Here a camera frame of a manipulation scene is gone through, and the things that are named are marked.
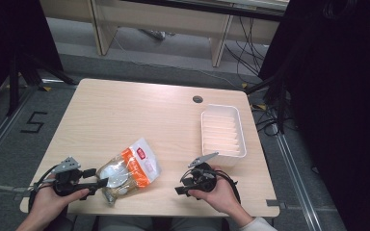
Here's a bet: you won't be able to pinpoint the clear orange snack bag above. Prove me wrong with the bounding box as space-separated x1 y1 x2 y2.
95 137 163 207

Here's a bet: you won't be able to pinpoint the black curtain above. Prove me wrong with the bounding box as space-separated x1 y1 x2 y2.
258 0 370 231
0 0 65 107

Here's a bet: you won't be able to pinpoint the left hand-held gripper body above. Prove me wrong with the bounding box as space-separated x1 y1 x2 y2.
50 156 92 197

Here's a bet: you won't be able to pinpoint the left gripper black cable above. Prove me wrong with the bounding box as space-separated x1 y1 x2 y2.
27 164 61 214

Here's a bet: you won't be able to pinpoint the white plastic basket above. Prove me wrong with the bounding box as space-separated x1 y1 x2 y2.
200 103 248 167

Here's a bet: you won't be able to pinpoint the person's legs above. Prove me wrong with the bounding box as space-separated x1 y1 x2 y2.
44 214 230 231

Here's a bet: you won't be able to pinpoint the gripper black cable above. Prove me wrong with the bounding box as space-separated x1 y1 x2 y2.
214 169 242 205
27 164 61 214

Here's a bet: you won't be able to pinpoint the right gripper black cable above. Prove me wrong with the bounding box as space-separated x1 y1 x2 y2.
214 169 242 205

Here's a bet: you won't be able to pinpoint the grey table edge bracket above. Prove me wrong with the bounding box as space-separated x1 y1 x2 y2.
265 198 287 210

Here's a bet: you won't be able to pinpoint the person's left hand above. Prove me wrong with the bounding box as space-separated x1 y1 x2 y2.
28 183 91 226

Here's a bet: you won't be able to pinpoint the person's right hand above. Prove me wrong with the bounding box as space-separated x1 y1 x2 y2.
187 166 241 218

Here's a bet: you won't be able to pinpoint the black metal stand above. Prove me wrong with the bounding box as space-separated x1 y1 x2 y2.
245 68 298 135
5 52 79 117

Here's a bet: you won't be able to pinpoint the black floor cables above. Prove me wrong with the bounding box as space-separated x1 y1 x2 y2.
224 15 269 78

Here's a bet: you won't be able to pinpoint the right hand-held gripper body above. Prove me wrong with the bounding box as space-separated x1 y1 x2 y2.
179 151 220 194

